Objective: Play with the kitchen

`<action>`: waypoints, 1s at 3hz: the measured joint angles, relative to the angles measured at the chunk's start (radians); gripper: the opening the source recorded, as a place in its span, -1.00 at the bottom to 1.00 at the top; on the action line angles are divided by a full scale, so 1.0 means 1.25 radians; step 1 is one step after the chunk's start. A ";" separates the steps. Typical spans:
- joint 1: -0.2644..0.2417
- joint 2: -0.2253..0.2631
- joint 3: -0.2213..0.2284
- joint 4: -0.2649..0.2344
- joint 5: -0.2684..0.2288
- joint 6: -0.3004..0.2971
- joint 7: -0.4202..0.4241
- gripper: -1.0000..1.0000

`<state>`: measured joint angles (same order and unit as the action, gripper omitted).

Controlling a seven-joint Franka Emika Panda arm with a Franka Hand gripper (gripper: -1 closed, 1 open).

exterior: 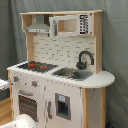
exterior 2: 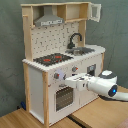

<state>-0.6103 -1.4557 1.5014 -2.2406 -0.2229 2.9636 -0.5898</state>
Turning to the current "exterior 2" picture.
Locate grey toy sink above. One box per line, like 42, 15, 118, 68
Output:
66, 47, 94, 56

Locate right red stove knob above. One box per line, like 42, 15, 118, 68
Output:
72, 67, 78, 72

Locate oven door with window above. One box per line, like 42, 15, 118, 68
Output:
56, 87, 73, 111

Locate grey range hood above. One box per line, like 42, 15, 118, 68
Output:
35, 6, 64, 27

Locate wooden toy kitchen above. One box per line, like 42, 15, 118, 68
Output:
22, 2, 105, 127

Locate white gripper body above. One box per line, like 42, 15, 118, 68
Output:
65, 74, 89, 90

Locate black toy faucet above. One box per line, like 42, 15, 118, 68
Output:
67, 33, 82, 49

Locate left red stove knob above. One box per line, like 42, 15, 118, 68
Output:
54, 73, 59, 79

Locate red stove knob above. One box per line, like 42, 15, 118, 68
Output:
54, 73, 59, 79
72, 67, 78, 72

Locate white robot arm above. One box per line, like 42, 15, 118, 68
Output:
65, 70, 128, 102

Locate black stovetop red burners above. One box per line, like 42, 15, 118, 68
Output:
34, 53, 71, 66

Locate white microwave door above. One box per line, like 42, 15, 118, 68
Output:
89, 3, 101, 22

